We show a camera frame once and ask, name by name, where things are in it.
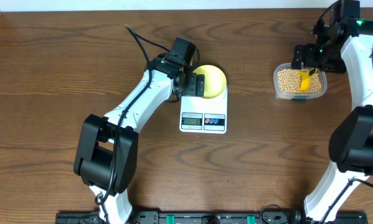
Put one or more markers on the yellow measuring scoop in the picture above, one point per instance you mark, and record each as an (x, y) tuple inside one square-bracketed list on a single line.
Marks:
[(305, 78)]

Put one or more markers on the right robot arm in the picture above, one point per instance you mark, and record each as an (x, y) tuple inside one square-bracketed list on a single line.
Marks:
[(345, 45)]

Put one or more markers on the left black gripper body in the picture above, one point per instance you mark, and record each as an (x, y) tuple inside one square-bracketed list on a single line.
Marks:
[(188, 87)]

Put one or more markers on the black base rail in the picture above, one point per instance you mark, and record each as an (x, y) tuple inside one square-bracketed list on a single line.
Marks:
[(151, 217)]

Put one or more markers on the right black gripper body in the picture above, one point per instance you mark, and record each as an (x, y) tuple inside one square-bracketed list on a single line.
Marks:
[(324, 57)]

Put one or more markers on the pale yellow bowl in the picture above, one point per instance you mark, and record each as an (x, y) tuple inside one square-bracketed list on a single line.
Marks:
[(215, 80)]

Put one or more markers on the white digital kitchen scale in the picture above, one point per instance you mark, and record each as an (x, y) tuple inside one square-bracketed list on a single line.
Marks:
[(201, 115)]

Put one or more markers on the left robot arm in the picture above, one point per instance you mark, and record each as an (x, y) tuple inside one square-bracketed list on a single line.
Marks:
[(107, 150)]

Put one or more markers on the soybeans pile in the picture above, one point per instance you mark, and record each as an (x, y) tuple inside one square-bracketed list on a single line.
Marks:
[(289, 82)]

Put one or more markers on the clear plastic container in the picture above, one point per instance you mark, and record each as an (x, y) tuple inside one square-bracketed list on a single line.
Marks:
[(292, 96)]

